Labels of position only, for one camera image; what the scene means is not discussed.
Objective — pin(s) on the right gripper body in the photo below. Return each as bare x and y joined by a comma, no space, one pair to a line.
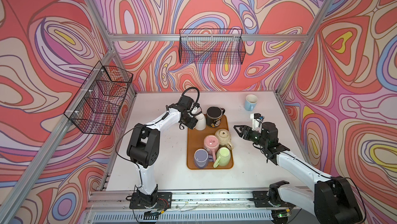
255,136

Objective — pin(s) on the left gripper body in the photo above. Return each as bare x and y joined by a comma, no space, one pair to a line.
190,122

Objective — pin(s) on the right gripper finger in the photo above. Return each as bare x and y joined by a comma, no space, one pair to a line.
241,127
243,134

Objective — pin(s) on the white mug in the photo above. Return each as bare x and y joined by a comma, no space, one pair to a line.
201,122

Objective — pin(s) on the brown wooden tray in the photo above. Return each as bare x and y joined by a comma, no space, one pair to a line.
195,141

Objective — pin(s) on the light blue mug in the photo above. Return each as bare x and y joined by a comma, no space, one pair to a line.
250,102

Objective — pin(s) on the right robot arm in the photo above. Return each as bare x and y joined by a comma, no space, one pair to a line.
330,199

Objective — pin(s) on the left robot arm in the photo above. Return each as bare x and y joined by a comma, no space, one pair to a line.
144,145

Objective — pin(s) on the beige speckled mug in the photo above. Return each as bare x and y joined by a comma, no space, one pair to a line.
224,138

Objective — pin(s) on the black patterned mug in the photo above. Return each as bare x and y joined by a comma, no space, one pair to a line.
214,116

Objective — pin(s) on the light green mug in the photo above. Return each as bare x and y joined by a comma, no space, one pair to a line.
223,156

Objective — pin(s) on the pink mug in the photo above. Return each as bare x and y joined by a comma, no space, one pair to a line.
211,145

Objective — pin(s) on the purple mug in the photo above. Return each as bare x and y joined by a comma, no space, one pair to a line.
202,158

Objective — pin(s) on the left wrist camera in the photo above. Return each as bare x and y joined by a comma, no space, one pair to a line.
196,110

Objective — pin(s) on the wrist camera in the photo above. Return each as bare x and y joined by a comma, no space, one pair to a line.
196,110
257,120

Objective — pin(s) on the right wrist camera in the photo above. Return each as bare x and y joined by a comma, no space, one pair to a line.
257,120

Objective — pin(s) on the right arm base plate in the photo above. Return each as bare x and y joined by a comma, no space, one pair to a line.
268,199

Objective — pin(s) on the black wire basket back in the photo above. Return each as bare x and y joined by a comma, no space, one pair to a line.
211,46

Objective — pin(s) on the black wire basket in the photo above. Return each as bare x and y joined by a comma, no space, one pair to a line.
211,46
104,91

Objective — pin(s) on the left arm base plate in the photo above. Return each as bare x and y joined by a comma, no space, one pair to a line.
156,201

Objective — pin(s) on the black wire basket left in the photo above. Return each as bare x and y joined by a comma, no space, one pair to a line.
104,91

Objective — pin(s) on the aluminium mounting rail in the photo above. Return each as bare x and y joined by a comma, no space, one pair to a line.
197,200

